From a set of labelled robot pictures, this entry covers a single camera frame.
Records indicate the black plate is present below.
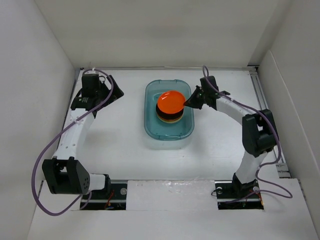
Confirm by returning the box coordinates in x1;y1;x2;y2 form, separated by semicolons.
155;105;184;120

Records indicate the orange plate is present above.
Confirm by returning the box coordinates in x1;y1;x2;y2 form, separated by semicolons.
157;90;186;114
158;116;183;121

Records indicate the green plate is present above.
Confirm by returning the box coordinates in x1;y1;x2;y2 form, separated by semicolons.
160;119;180;124

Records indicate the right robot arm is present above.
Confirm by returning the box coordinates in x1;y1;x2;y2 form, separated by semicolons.
184;75;279;198

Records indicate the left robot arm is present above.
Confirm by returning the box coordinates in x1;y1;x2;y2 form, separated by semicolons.
42;69;124;199

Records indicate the teal transparent plastic bin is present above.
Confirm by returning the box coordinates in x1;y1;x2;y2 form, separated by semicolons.
144;79;195;141

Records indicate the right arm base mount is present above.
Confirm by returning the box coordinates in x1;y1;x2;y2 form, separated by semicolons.
211;180;264;210

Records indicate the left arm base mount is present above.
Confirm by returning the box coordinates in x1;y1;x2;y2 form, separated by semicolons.
79;180;128;211

